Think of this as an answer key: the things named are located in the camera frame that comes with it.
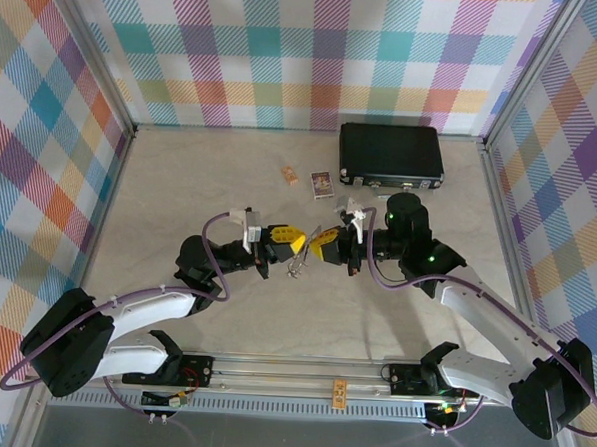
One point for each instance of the black briefcase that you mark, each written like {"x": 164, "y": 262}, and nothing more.
{"x": 390, "y": 150}

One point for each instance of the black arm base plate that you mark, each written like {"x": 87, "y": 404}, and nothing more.
{"x": 196, "y": 371}
{"x": 403, "y": 379}

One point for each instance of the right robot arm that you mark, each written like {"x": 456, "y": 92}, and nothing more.
{"x": 504, "y": 314}

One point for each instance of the small power connector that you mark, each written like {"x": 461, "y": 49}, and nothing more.
{"x": 178, "y": 401}
{"x": 444, "y": 406}

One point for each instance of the aluminium frame rail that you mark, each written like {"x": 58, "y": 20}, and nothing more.
{"x": 511, "y": 245}
{"x": 82, "y": 267}

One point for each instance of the vented metal cover strip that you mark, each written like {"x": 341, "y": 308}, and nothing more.
{"x": 269, "y": 407}

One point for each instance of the silver keyring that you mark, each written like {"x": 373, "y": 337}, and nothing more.
{"x": 303, "y": 256}

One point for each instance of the small orange card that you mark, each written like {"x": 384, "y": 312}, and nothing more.
{"x": 289, "y": 175}

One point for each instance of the aluminium corner post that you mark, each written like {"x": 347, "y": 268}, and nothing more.
{"x": 101, "y": 53}
{"x": 529, "y": 70}

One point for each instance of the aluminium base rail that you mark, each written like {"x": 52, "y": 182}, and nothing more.
{"x": 290, "y": 378}

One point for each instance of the orange tag on rail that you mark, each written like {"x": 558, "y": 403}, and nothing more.
{"x": 339, "y": 392}

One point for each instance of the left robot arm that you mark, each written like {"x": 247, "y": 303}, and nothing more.
{"x": 144, "y": 303}

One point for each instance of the grey metal sheet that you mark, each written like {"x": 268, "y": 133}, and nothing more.
{"x": 292, "y": 443}

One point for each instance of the purple card box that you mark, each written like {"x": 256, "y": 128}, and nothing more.
{"x": 322, "y": 185}

